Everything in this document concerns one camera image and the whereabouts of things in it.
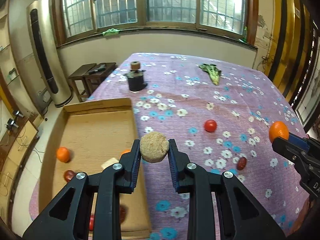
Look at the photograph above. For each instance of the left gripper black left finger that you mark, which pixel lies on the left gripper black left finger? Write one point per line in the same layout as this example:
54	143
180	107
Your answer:
130	164

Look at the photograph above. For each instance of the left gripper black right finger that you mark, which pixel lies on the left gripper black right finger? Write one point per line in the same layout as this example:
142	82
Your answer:
240	214

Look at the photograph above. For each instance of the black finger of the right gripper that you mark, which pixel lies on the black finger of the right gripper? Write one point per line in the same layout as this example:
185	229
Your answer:
305	144
289	151

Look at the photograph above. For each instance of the orange tangerine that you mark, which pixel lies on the orange tangerine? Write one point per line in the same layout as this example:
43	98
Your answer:
63	154
126	151
278	129

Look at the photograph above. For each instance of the red jujube date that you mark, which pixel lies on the red jujube date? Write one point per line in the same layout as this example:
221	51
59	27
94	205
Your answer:
122	213

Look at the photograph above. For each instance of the beige round cake piece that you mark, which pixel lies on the beige round cake piece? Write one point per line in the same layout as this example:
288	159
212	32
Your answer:
154	147

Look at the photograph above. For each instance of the large red tomato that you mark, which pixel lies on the large red tomato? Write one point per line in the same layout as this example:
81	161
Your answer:
91	223

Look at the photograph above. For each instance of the large dark red jujube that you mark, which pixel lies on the large dark red jujube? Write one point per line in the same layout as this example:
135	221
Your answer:
68	175

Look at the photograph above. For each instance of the small dark red jujube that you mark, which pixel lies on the small dark red jujube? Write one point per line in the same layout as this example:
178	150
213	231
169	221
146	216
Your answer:
241	164

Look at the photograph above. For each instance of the shallow cardboard box tray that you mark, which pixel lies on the shallow cardboard box tray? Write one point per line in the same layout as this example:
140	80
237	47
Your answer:
94	132

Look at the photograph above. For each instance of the purple floral tablecloth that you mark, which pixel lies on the purple floral tablecloth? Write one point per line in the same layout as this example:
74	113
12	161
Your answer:
218	113

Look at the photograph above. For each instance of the small red tomato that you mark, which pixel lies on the small red tomato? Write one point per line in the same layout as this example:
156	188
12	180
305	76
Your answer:
210	125

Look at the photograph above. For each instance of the green leafy vegetable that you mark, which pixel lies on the green leafy vegetable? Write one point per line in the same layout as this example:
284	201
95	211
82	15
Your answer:
213	72

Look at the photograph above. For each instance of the green bottle on windowsill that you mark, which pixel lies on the green bottle on windowsill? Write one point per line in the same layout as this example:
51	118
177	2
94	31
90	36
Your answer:
244	35

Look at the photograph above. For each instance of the dark wooden stool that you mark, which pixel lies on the dark wooden stool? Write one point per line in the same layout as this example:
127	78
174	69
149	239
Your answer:
80	75
95	80

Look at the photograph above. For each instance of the black pot with wooden knob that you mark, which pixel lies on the black pot with wooden knob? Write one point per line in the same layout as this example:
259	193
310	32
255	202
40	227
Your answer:
135	77

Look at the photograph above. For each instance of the black remote control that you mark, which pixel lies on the black remote control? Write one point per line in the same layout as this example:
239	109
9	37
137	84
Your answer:
101	68

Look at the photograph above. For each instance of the green cloth on windowsill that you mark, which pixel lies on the green cloth on windowsill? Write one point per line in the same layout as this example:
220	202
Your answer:
110	32

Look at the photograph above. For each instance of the tall standing air conditioner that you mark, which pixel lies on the tall standing air conditioner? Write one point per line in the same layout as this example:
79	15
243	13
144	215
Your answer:
45	52

